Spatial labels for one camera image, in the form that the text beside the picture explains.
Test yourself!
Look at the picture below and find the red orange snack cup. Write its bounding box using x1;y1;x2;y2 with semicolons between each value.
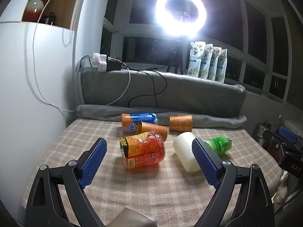
119;131;165;170

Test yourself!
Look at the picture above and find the red ceramic vase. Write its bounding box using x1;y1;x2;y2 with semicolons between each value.
22;0;52;23

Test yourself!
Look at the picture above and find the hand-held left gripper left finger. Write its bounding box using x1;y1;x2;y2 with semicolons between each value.
24;137;107;227

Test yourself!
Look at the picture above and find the dark glass bottle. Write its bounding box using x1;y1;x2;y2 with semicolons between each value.
38;12;56;26

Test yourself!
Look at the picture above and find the window frame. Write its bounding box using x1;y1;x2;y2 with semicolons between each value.
101;0;295;103

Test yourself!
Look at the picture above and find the grey blanket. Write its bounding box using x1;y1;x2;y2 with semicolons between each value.
77;66;247;130

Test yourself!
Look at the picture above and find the green plastic bottle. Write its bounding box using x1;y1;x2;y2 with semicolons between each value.
203;134;233;156

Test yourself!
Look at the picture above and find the ring light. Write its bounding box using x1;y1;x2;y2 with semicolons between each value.
155;0;207;37

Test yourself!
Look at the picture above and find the blue orange printed cup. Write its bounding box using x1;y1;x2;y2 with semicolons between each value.
121;113;159;135

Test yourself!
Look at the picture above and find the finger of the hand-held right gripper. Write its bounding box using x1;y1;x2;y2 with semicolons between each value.
279;126;300;145

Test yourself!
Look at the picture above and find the long white cable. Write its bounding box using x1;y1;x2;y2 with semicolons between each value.
33;0;76;112

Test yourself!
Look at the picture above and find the brown paper cup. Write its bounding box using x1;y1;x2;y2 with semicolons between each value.
137;121;168;141

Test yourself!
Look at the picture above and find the short white cable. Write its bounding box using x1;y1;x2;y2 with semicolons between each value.
104;56;131;106

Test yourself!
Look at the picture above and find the white crumpled object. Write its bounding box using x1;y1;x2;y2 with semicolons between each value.
272;170;290;204

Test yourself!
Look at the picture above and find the white plastic cup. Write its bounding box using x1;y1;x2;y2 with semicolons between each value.
172;132;201;173

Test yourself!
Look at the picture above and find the black power adapter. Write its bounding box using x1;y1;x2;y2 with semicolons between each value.
106;60;123;72

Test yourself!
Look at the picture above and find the black tripod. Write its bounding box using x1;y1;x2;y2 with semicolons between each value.
166;36;184;74

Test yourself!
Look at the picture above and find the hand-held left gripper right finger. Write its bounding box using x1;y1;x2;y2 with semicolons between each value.
192;138;276;227

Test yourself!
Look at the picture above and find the black cable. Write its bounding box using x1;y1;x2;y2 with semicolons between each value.
121;63;168;108

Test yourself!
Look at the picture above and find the white floral refill pouch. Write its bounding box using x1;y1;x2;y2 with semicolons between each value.
198;44;213;79
216;49;228;83
187;41;206;77
208;47;222;81

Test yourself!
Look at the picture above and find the plaid bed sheet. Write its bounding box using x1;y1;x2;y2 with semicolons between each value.
23;118;280;227

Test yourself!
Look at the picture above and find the orange patterned paper cup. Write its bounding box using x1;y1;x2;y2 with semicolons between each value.
169;114;193;132

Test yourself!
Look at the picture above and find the blurred beige object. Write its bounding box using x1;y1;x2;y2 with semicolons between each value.
106;208;159;227

